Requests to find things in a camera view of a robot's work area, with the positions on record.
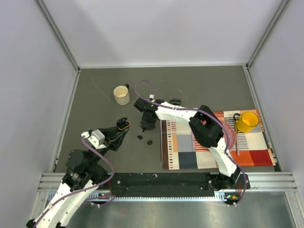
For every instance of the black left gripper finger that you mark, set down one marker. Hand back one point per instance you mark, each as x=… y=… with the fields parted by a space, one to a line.
x=117 y=142
x=114 y=132

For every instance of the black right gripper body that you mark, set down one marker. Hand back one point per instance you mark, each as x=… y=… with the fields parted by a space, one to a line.
x=147 y=123

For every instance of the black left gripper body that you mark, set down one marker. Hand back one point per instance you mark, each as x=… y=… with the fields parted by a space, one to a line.
x=109 y=143

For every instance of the glossy black gold-trim charging case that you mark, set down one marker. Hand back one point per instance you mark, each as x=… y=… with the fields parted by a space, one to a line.
x=123 y=124

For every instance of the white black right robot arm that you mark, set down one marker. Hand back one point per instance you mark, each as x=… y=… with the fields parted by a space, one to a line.
x=206 y=127

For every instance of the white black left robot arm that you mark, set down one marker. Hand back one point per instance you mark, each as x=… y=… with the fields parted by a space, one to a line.
x=87 y=170

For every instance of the colourful patchwork placemat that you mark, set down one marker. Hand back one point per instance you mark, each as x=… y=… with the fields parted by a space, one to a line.
x=180 y=150

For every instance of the cream dimpled ceramic mug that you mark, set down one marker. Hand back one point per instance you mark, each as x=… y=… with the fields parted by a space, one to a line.
x=121 y=94

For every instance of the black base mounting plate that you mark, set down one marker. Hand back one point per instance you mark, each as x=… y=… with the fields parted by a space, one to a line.
x=173 y=184

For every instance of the pink dotted plate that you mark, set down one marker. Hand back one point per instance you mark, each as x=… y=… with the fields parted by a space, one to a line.
x=229 y=135

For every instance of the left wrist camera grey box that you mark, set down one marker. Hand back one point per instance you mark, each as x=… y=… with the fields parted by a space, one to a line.
x=97 y=139

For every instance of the yellow mug black handle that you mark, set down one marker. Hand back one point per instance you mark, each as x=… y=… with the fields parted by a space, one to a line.
x=246 y=121

